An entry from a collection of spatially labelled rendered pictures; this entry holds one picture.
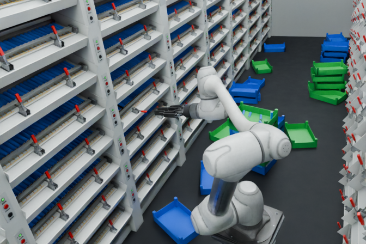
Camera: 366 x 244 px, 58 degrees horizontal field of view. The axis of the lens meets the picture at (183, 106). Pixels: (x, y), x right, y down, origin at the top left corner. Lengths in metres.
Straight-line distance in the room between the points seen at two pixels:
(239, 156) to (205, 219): 0.59
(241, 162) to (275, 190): 1.33
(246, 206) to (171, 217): 0.73
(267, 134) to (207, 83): 0.54
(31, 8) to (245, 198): 1.28
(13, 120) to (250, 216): 1.19
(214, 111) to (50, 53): 0.83
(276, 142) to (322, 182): 1.43
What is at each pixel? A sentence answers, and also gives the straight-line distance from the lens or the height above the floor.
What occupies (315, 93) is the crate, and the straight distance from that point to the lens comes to 3.69.
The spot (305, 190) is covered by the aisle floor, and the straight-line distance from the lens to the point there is 2.53.
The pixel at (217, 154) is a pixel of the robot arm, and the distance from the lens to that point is 1.17.
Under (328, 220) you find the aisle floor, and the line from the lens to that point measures 2.36.
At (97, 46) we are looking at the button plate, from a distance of 1.67.
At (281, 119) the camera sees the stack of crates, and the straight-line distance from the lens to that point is 2.92.
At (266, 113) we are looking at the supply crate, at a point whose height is 0.42.
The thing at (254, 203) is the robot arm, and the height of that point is 0.45.
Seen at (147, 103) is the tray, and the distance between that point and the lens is 2.13.
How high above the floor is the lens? 1.68
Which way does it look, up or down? 28 degrees down
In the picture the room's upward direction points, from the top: 7 degrees counter-clockwise
